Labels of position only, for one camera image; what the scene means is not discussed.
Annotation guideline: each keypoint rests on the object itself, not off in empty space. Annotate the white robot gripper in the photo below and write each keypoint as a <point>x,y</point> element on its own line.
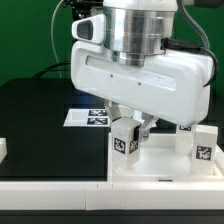
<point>172,86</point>

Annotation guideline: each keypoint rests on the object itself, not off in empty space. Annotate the white square tabletop tray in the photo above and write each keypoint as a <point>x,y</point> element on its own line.
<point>158,162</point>

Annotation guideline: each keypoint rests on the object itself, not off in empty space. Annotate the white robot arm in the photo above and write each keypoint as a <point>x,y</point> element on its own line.
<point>149,55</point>

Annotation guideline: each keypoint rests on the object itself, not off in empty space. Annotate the white marker sheet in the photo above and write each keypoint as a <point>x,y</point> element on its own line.
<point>87,118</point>

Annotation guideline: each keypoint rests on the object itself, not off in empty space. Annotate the white left barrier piece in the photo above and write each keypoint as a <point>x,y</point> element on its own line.
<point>3,149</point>

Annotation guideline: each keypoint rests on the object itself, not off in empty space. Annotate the white front barrier wall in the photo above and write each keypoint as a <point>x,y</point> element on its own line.
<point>111,196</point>

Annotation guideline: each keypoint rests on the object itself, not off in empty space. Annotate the black camera stand pole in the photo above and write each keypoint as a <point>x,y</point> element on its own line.
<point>82,8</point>

